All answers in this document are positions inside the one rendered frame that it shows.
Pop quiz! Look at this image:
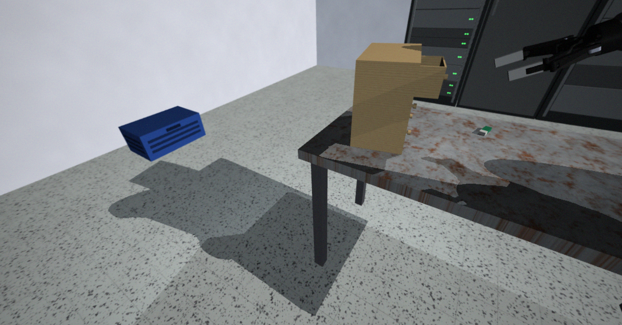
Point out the small wooden chest of drawers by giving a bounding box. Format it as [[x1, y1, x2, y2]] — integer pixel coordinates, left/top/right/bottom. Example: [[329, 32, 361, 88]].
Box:
[[350, 43, 422, 154]]

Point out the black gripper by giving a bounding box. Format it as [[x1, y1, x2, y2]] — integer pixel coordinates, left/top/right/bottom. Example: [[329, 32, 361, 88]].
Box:
[[494, 19, 622, 81]]

